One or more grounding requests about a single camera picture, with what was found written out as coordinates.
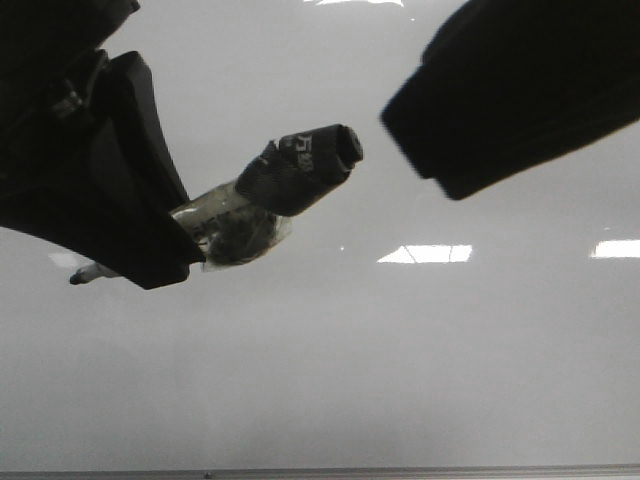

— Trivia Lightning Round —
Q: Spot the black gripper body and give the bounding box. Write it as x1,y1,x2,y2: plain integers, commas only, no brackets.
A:
1,1,140,170

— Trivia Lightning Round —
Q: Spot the white marker with black tape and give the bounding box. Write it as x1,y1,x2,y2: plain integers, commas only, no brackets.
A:
69,124,363,290

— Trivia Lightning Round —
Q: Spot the white whiteboard with aluminium frame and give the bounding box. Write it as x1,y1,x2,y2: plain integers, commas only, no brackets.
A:
1,1,639,470

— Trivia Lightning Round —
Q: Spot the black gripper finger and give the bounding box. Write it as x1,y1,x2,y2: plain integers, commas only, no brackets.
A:
1,50,202,290
381,1,639,200

